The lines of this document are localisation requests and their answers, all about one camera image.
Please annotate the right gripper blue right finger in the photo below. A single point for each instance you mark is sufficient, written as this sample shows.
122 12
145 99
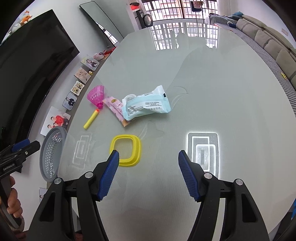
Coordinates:
188 175

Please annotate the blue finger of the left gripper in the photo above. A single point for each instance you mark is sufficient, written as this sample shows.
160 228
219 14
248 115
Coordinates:
29 150
20 145

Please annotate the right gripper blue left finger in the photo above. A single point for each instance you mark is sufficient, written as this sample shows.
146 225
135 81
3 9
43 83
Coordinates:
105 172

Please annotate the yellow foam stick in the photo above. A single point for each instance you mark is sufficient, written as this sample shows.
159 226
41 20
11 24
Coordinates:
91 119

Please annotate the pink snack wrapper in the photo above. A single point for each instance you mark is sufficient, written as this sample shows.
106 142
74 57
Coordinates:
116 107

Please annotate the light blue wet wipes pack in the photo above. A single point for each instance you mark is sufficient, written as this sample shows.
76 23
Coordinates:
156 101

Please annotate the pink plastic shuttlecock skirt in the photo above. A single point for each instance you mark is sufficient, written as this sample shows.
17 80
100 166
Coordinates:
96 96

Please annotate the grey perforated trash basket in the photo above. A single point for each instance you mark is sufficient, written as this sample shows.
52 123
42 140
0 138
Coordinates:
50 153

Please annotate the person's left hand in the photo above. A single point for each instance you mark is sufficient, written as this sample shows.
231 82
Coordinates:
14 206

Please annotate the white card with pen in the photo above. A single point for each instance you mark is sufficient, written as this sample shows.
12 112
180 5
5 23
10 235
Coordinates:
42 192

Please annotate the large family photo red shirts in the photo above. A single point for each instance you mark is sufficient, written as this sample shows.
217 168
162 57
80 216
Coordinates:
55 118

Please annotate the photo of man in black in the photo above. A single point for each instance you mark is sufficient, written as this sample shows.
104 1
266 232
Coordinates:
69 101

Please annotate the pink plush toy on shelf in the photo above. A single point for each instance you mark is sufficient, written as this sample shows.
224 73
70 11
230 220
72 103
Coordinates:
99 56

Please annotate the red package on shelf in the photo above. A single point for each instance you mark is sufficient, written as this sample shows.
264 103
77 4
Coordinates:
108 51

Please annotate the stuffed toys above television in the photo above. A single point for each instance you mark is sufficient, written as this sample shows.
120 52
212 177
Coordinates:
22 19

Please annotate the tall leaning mirror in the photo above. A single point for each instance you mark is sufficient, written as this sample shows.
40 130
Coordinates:
111 33

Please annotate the grey sectional sofa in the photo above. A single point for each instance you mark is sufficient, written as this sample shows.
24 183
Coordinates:
272 41

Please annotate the patterned blanket on sofa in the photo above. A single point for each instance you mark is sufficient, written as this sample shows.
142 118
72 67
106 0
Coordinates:
229 20

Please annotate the round fan by window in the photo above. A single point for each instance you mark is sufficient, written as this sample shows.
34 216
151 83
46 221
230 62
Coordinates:
147 19

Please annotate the black balcony window grille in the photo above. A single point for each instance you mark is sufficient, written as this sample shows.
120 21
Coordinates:
167 10

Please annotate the yellow collage photo frame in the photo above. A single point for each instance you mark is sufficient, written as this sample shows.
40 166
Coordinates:
77 88

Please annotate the black wall television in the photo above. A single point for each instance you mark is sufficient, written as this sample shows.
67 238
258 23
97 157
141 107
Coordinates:
32 59

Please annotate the beige baby photo frame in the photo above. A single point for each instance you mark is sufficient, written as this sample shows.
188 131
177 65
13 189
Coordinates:
82 75

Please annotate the photo frame woman portrait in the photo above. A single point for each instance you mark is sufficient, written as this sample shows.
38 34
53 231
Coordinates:
90 62

